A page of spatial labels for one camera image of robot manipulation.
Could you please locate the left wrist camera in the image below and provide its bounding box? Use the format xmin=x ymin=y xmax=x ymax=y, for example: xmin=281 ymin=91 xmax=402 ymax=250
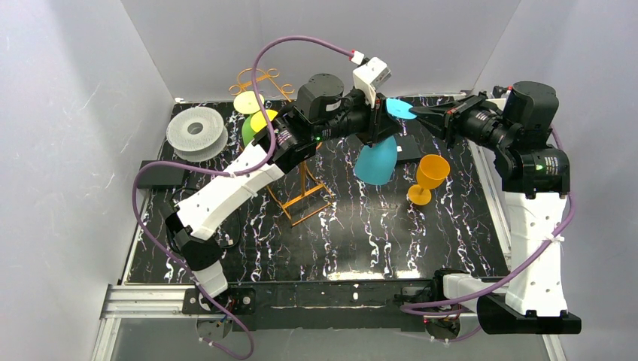
xmin=350 ymin=50 xmax=391 ymax=108

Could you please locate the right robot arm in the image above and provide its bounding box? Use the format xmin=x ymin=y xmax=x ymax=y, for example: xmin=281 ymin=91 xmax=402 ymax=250
xmin=400 ymin=80 xmax=582 ymax=335

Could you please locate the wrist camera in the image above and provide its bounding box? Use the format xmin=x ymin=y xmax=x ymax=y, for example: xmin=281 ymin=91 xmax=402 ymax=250
xmin=491 ymin=85 xmax=512 ymax=111
xmin=350 ymin=50 xmax=391 ymax=108

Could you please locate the orange wine glass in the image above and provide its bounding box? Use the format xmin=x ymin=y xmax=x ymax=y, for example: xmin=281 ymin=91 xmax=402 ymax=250
xmin=407 ymin=154 xmax=451 ymax=206
xmin=249 ymin=109 xmax=278 ymax=133

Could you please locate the black power brick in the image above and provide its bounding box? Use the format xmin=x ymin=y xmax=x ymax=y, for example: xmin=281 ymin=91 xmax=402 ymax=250
xmin=135 ymin=165 xmax=187 ymax=190

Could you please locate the blue wine glass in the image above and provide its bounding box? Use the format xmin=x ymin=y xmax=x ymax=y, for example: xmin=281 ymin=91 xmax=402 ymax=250
xmin=354 ymin=97 xmax=418 ymax=187

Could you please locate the gold wire wine glass rack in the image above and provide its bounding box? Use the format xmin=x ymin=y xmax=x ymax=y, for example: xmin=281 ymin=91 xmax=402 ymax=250
xmin=229 ymin=68 xmax=335 ymax=228

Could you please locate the black flat box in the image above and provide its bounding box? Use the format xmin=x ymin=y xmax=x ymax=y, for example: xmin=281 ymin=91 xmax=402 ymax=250
xmin=395 ymin=135 xmax=423 ymax=164

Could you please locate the black coiled cable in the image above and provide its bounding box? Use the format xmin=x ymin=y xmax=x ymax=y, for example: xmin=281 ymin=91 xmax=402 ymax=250
xmin=166 ymin=219 xmax=242 ymax=259

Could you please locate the white filament spool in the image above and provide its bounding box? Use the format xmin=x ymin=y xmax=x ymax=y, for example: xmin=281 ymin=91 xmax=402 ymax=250
xmin=166 ymin=107 xmax=228 ymax=162

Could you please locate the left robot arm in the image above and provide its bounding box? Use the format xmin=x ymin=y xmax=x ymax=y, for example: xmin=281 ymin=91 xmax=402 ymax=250
xmin=165 ymin=69 xmax=400 ymax=297

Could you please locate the green wine glass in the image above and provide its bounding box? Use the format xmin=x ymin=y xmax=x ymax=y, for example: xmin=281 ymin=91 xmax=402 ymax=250
xmin=233 ymin=91 xmax=263 ymax=146

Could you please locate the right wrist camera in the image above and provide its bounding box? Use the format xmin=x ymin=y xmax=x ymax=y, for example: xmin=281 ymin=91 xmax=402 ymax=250
xmin=491 ymin=85 xmax=512 ymax=111

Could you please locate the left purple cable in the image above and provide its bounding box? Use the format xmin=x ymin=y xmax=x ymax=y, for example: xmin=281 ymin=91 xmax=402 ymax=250
xmin=131 ymin=35 xmax=360 ymax=361

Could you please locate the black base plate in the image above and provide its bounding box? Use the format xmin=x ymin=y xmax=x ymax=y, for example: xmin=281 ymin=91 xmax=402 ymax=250
xmin=182 ymin=279 xmax=433 ymax=332

